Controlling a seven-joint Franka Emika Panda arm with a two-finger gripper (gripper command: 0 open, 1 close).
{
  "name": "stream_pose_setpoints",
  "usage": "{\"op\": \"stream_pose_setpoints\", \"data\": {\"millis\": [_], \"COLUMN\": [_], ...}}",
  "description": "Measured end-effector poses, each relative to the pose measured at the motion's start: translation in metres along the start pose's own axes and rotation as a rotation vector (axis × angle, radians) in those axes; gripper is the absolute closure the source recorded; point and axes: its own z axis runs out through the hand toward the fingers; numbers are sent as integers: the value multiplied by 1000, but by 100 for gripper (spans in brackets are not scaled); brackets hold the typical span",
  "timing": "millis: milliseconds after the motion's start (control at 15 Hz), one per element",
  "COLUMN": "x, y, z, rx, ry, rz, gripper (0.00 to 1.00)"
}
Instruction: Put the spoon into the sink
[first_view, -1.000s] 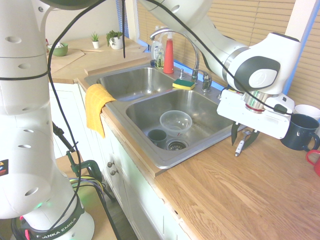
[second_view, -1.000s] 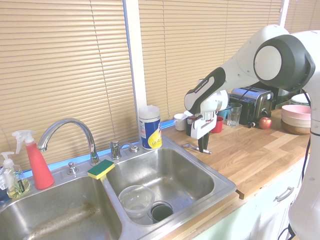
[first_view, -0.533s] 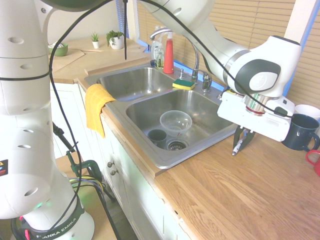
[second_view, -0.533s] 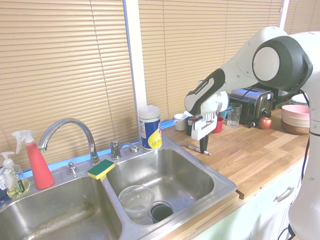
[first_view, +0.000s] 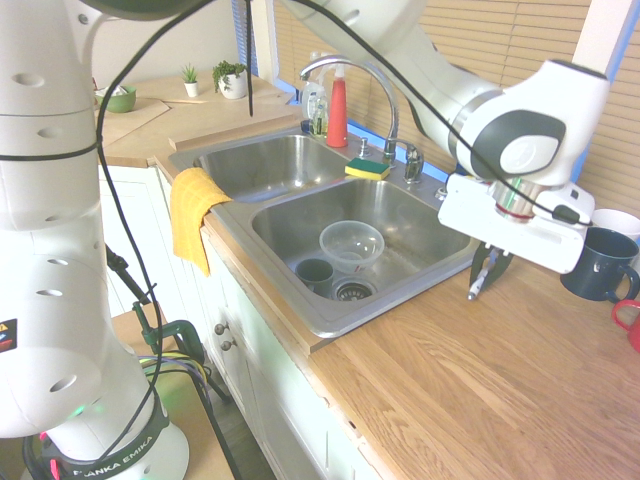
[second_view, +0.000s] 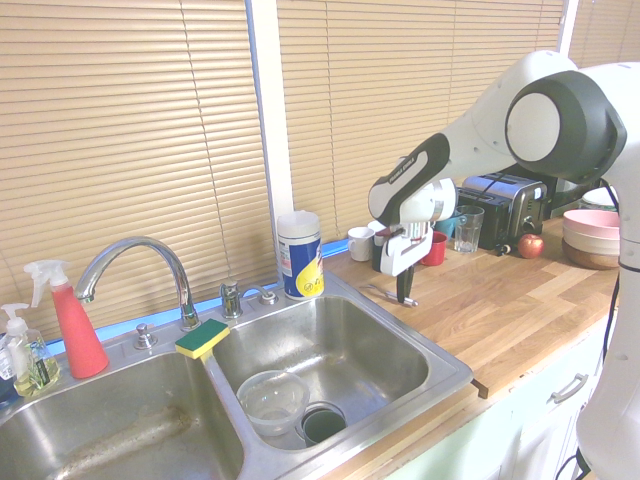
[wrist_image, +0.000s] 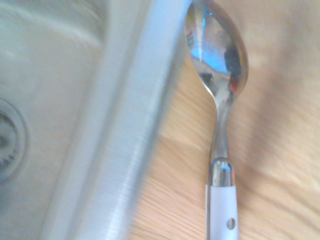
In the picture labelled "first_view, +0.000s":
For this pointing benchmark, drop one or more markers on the metal sink drain strainer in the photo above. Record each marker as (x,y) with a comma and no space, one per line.
(353,291)

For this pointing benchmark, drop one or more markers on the chrome sink hole cap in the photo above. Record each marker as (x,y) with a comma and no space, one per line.
(440,193)

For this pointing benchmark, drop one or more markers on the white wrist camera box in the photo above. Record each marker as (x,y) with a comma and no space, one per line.
(582,200)

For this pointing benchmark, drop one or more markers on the green metal clamp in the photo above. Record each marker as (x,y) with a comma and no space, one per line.
(170,332)

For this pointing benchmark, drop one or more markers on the yellow dish cloth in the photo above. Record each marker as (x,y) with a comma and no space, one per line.
(192,210)

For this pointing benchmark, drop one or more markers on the chrome kitchen faucet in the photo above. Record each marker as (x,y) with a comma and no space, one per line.
(392,125)

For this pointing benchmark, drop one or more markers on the red mug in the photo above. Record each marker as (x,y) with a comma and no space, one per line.
(631,325)

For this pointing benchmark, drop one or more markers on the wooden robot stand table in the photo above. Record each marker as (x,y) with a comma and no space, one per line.
(185,430)

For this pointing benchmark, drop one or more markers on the dark grey cup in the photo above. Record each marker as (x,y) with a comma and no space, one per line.
(315,275)

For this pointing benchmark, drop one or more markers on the green bowl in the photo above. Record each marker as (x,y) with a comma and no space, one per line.
(122,102)

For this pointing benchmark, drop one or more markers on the small plant in white pot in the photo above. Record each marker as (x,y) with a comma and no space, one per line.
(190,82)

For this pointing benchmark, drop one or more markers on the white kitchen cabinet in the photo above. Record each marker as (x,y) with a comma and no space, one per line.
(150,225)

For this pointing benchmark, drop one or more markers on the stainless steel double sink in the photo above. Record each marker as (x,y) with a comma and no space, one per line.
(280,220)

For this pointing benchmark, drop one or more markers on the clear dish soap bottle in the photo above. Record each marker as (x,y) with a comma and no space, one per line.
(314,107)

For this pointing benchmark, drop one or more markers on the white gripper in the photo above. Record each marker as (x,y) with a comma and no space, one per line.
(475,210)

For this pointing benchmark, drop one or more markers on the round metal cabinet knob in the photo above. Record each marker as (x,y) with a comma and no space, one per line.
(220,328)
(226,344)

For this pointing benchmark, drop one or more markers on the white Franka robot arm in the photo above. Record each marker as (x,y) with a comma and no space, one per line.
(50,250)

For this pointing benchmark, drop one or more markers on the red plastic bottle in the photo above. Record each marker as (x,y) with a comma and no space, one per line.
(337,115)

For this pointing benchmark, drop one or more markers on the chrome soap dispenser pump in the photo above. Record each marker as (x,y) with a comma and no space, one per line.
(363,148)

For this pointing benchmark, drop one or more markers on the yellow green sponge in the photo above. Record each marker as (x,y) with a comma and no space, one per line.
(367,168)

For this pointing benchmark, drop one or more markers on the white crumpled paper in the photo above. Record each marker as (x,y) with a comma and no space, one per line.
(117,91)

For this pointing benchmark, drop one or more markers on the dark blue mug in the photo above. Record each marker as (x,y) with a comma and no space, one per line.
(605,267)

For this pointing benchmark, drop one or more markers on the white mug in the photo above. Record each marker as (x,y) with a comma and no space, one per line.
(620,222)

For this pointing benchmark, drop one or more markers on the clear plastic bowl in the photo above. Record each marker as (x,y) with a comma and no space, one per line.
(350,250)

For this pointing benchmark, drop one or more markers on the wooden cutting board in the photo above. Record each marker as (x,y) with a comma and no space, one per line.
(135,120)

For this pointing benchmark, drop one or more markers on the bushy plant in white pot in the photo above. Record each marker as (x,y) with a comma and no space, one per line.
(231,82)

